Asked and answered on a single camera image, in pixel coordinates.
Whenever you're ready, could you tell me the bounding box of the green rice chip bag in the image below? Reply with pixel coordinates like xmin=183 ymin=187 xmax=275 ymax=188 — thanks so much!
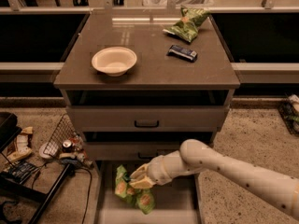
xmin=114 ymin=165 xmax=155 ymax=215

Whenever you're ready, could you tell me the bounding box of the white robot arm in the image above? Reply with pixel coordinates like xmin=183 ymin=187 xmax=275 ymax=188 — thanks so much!
xmin=130 ymin=139 xmax=299 ymax=220

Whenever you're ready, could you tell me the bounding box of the bottom grey drawer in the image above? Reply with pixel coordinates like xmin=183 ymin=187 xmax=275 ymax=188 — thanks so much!
xmin=93 ymin=161 xmax=205 ymax=224

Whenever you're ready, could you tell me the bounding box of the grey drawer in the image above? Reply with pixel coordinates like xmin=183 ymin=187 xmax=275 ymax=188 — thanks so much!
xmin=93 ymin=161 xmax=205 ymax=224
xmin=66 ymin=105 xmax=229 ymax=132
xmin=83 ymin=142 xmax=180 ymax=161

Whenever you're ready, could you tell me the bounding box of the middle grey drawer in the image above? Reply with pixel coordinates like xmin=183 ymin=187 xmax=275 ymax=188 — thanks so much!
xmin=83 ymin=142 xmax=180 ymax=161

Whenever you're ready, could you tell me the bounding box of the top grey drawer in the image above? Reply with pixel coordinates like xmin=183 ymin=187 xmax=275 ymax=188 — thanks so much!
xmin=66 ymin=105 xmax=229 ymax=132

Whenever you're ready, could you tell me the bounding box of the grey drawer cabinet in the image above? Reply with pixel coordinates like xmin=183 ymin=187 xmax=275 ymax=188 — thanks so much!
xmin=53 ymin=10 xmax=241 ymax=224

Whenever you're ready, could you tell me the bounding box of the green chip bag on counter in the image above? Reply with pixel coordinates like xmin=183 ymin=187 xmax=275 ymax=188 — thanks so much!
xmin=164 ymin=6 xmax=210 ymax=43

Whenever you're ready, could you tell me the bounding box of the soda can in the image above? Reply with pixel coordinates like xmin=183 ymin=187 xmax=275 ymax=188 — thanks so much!
xmin=62 ymin=139 xmax=73 ymax=153

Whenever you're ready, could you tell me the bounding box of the white round lid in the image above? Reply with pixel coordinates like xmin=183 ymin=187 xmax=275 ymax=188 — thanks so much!
xmin=39 ymin=142 xmax=59 ymax=160

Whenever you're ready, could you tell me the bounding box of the white paper bowl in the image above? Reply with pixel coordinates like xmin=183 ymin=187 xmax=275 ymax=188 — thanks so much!
xmin=92 ymin=47 xmax=137 ymax=77

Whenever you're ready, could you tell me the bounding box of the white snack wrapper on floor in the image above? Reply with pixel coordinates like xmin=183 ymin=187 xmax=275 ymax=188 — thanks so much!
xmin=7 ymin=126 xmax=33 ymax=163

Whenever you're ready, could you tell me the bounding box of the blue packet on floor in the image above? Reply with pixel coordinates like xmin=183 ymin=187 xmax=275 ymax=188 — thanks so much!
xmin=0 ymin=161 xmax=38 ymax=184

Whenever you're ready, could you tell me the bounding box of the blue snack packet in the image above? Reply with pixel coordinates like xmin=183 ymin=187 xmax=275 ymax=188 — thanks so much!
xmin=167 ymin=45 xmax=197 ymax=63

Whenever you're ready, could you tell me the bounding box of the black metal stand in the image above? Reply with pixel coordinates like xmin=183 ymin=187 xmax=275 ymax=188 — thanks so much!
xmin=0 ymin=112 xmax=75 ymax=224

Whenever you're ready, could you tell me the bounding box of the black crate at right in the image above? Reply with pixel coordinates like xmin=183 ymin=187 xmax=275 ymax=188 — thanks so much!
xmin=278 ymin=94 xmax=299 ymax=136

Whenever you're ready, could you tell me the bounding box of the black cable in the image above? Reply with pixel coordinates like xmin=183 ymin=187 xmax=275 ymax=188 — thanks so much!
xmin=31 ymin=163 xmax=93 ymax=224

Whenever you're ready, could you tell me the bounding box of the wire basket with snacks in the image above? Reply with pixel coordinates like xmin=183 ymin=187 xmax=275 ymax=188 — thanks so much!
xmin=46 ymin=114 xmax=93 ymax=169

